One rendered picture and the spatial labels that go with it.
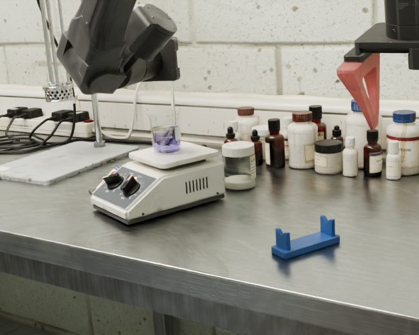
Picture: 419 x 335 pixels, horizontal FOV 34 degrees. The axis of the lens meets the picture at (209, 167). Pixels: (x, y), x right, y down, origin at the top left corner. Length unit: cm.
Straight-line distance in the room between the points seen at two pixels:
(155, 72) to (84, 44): 20
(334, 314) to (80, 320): 146
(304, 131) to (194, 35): 45
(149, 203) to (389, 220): 38
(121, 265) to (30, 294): 136
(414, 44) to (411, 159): 70
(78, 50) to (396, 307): 51
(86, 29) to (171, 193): 36
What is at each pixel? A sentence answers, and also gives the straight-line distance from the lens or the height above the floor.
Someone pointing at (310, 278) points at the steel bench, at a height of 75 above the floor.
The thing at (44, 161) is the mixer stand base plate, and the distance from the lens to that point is 157.
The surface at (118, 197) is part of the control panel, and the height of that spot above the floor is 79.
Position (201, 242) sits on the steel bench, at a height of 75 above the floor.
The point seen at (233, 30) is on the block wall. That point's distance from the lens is 162.
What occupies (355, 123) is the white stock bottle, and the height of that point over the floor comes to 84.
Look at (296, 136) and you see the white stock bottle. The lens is 137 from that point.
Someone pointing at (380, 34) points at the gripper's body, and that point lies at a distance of 68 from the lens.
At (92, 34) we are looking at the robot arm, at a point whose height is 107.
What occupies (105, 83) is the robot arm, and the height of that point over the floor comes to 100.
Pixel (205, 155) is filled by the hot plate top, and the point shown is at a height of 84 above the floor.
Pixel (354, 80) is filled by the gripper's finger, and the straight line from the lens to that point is 68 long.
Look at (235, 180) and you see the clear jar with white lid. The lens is 125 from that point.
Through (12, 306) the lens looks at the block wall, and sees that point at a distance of 245.
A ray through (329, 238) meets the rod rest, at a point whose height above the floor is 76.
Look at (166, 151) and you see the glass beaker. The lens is 119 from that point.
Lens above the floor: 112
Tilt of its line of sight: 15 degrees down
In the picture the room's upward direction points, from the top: 4 degrees counter-clockwise
